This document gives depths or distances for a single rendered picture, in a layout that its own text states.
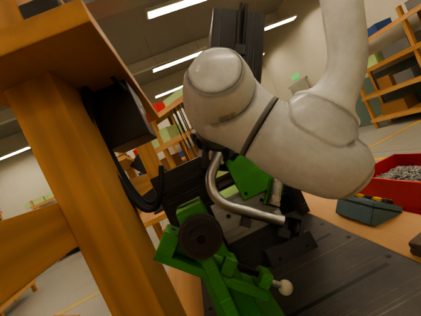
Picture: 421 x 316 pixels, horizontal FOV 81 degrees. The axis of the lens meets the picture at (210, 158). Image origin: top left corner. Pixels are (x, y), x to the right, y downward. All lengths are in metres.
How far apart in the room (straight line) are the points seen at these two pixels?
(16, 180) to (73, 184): 10.39
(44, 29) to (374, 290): 0.69
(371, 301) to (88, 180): 0.54
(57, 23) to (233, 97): 0.30
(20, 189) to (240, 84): 10.67
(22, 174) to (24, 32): 10.38
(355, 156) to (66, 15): 0.46
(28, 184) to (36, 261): 10.32
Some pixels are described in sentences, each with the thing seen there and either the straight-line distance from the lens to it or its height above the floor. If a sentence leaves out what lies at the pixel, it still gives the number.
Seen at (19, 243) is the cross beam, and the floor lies 1.24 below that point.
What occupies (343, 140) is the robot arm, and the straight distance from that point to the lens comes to 0.35.
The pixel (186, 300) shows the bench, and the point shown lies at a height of 0.88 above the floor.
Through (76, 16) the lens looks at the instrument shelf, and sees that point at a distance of 0.48.
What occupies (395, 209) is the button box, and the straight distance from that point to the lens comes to 0.78.
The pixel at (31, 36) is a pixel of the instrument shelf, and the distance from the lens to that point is 0.49.
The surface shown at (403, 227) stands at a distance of 0.73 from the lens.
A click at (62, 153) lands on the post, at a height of 1.35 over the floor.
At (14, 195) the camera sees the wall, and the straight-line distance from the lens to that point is 10.96.
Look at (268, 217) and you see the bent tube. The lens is 0.71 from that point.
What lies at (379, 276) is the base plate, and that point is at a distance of 0.60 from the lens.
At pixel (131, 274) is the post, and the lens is 0.54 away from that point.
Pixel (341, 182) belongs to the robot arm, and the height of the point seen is 1.14.
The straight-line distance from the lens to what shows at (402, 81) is 6.66.
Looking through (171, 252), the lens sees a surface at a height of 1.11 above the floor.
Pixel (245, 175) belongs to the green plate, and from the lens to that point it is 0.74.
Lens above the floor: 1.24
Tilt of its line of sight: 2 degrees down
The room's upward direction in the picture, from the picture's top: 25 degrees counter-clockwise
